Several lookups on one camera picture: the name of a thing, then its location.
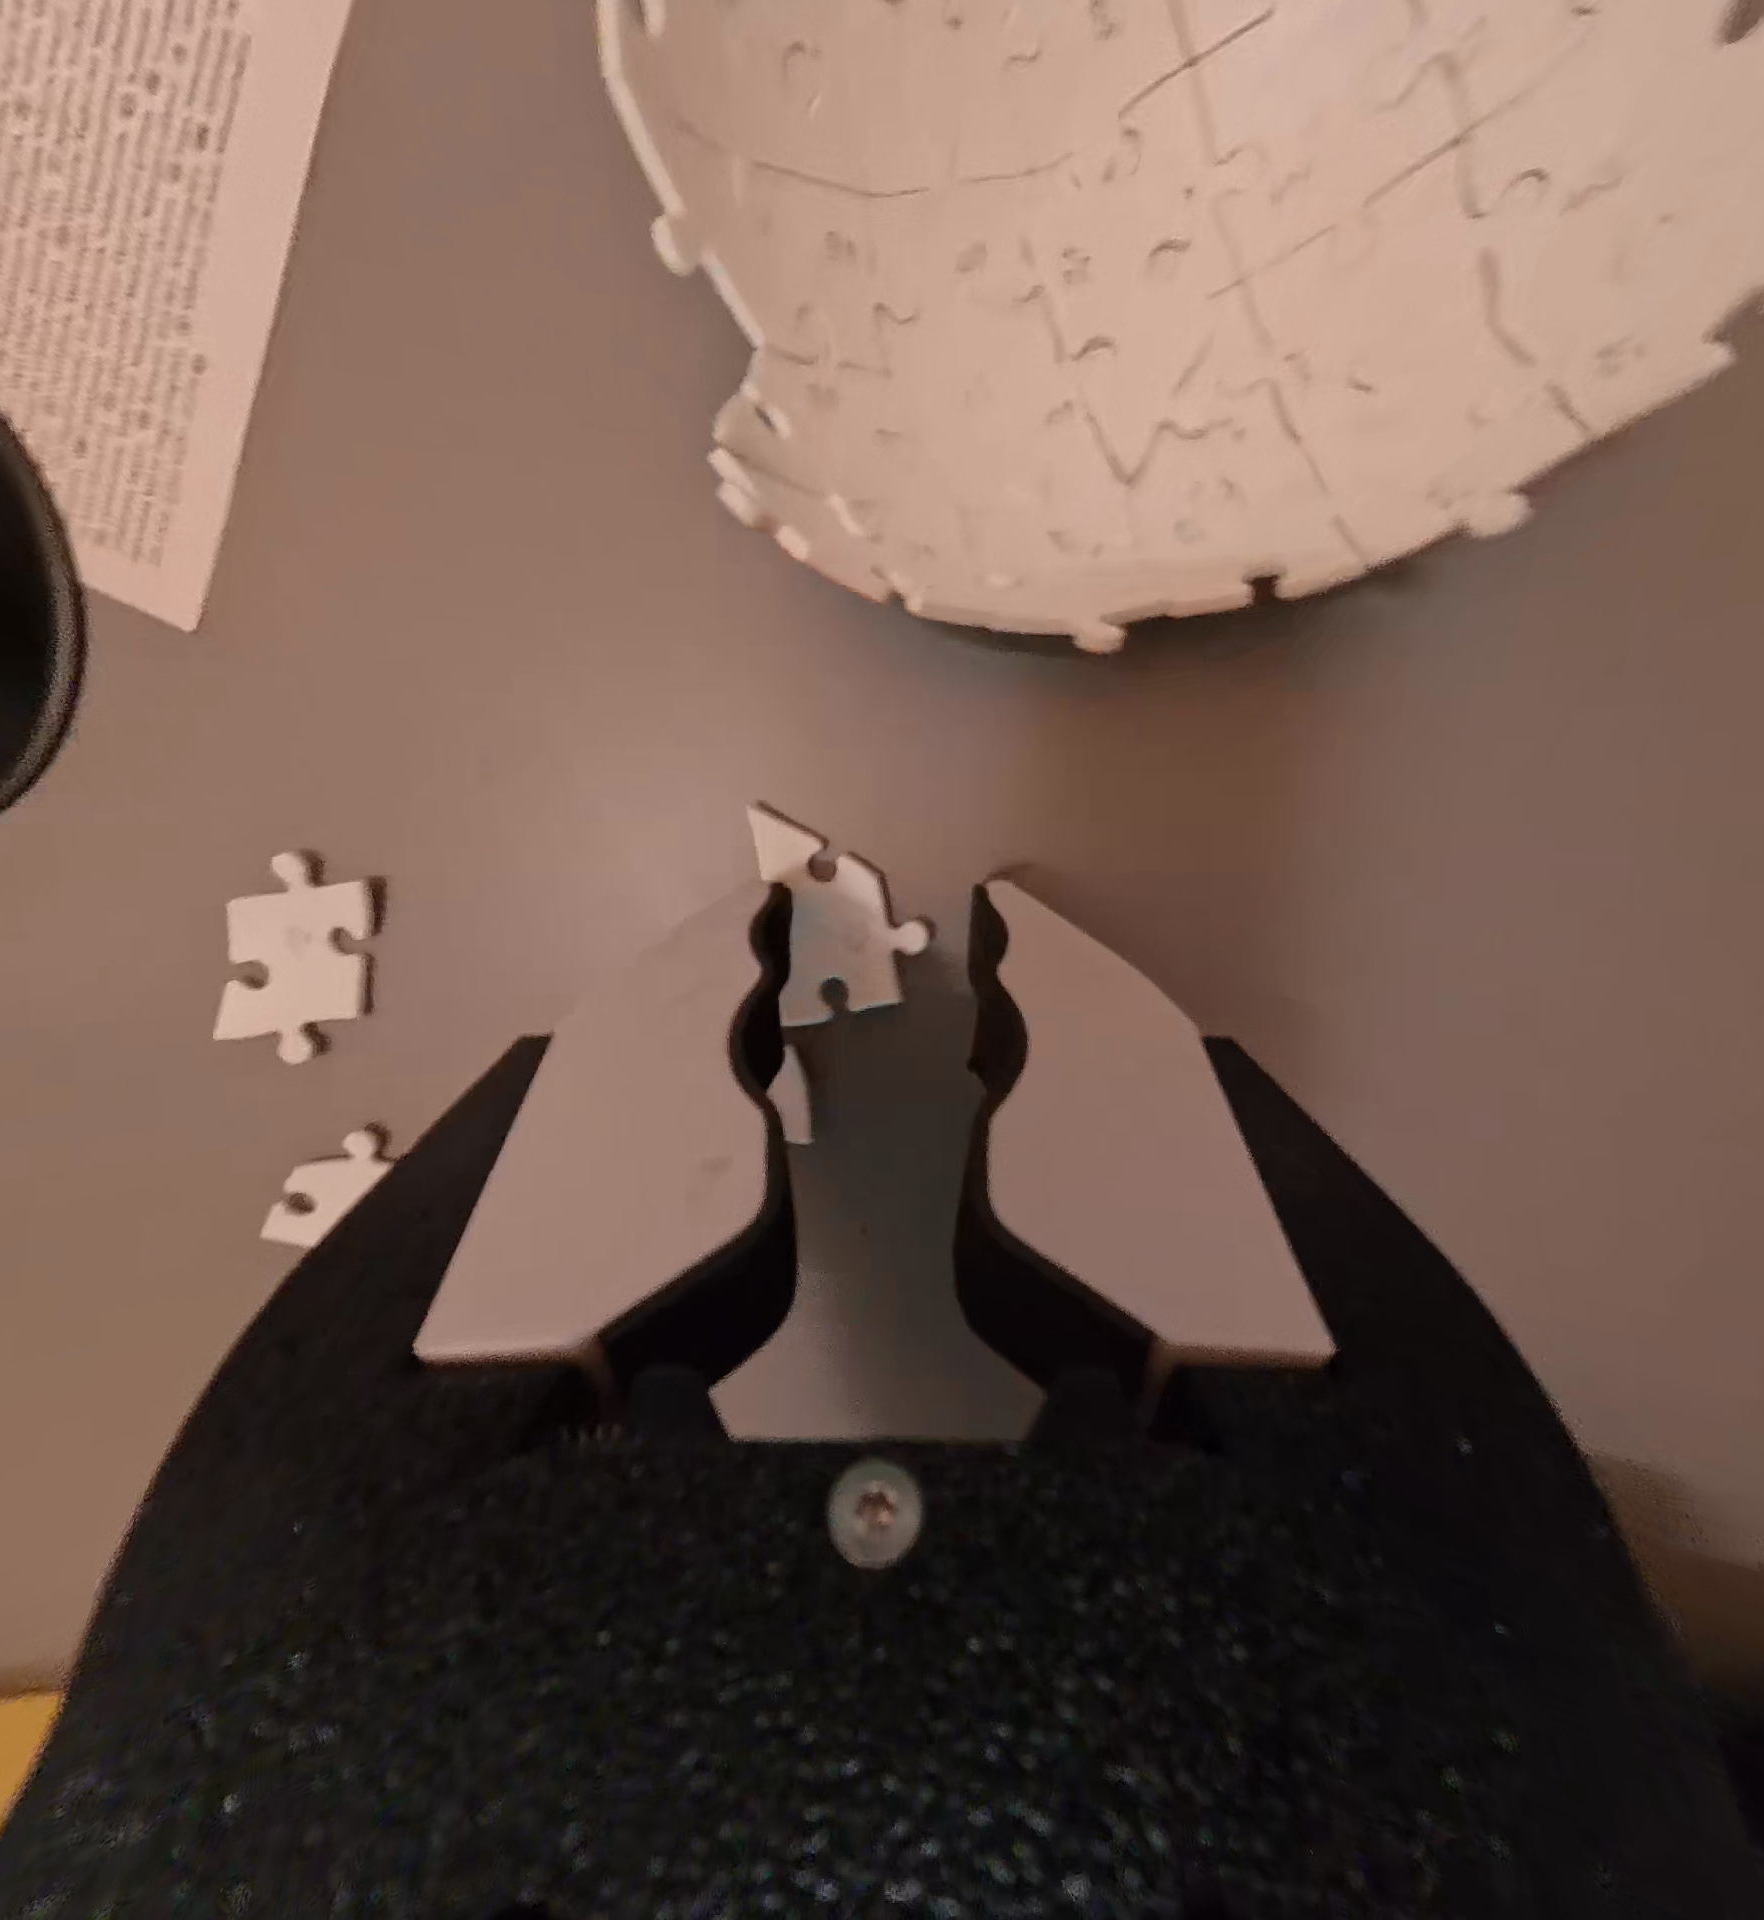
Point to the printed puzzle instruction leaflet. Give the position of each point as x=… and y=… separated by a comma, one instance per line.
x=100, y=226

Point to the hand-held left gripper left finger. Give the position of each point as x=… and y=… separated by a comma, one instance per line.
x=612, y=1187

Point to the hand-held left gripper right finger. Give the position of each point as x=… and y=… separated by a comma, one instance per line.
x=1153, y=1199

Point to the partly built white puzzle ball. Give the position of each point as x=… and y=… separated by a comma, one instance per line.
x=1122, y=299

